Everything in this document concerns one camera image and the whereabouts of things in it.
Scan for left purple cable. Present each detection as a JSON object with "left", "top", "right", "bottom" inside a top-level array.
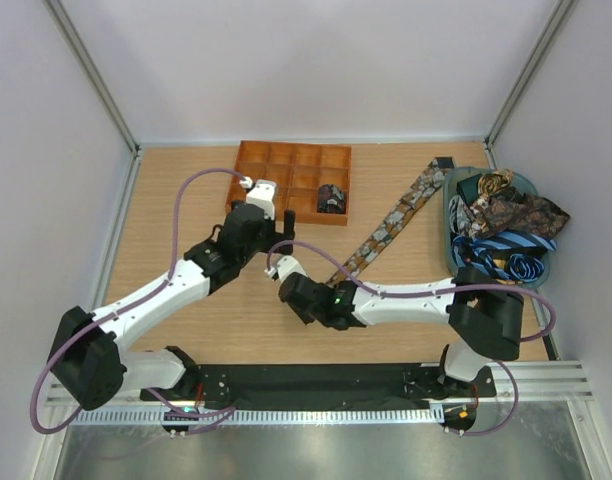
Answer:
[{"left": 30, "top": 168, "right": 255, "bottom": 435}]

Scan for blue striped tie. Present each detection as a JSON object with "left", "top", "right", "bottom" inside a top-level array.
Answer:
[{"left": 451, "top": 231, "right": 557, "bottom": 283}]

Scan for orange compartment tray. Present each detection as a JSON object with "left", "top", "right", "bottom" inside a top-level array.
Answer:
[{"left": 234, "top": 140, "right": 352, "bottom": 226}]

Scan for aluminium frame rail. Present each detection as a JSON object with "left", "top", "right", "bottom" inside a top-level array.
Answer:
[{"left": 490, "top": 361, "right": 593, "bottom": 402}]

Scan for dark green tie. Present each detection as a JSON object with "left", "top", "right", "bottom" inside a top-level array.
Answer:
[{"left": 456, "top": 174, "right": 482, "bottom": 205}]

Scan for rolled dark floral tie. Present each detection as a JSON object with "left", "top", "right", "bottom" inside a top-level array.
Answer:
[{"left": 317, "top": 184, "right": 347, "bottom": 215}]

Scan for dark brown paisley tie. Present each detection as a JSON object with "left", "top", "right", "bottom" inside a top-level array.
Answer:
[{"left": 469, "top": 194, "right": 570, "bottom": 240}]

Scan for teal plastic basket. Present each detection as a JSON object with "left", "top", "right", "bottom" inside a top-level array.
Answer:
[{"left": 443, "top": 167, "right": 556, "bottom": 289}]

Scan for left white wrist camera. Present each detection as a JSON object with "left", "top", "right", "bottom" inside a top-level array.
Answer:
[{"left": 239, "top": 177, "right": 277, "bottom": 220}]

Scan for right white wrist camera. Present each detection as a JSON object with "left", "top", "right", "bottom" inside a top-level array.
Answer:
[{"left": 265, "top": 255, "right": 306, "bottom": 283}]

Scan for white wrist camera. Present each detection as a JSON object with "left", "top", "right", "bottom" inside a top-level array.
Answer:
[
  {"left": 265, "top": 255, "right": 306, "bottom": 283},
  {"left": 239, "top": 177, "right": 277, "bottom": 220}
]

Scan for grey patterned tie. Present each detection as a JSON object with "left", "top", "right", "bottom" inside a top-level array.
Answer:
[{"left": 449, "top": 195, "right": 485, "bottom": 238}]

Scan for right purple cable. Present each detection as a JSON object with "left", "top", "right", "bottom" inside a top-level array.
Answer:
[{"left": 264, "top": 240, "right": 557, "bottom": 437}]

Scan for purple cable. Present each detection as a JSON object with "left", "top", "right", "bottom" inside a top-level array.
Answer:
[
  {"left": 264, "top": 240, "right": 557, "bottom": 437},
  {"left": 30, "top": 168, "right": 255, "bottom": 435}
]

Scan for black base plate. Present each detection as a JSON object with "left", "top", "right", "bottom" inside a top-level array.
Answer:
[{"left": 160, "top": 363, "right": 497, "bottom": 412}]

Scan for white slotted cable duct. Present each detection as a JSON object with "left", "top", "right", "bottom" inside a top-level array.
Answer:
[{"left": 72, "top": 405, "right": 444, "bottom": 427}]

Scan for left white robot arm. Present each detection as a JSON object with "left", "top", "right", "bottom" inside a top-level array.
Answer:
[{"left": 49, "top": 201, "right": 295, "bottom": 411}]

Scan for gold patterned tie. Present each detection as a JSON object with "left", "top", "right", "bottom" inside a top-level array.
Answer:
[{"left": 469, "top": 169, "right": 515, "bottom": 205}]

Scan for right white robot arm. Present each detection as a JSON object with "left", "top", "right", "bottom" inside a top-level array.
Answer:
[{"left": 278, "top": 267, "right": 524, "bottom": 399}]

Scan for brown floral tie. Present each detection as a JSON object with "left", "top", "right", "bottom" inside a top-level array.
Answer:
[{"left": 326, "top": 157, "right": 456, "bottom": 286}]

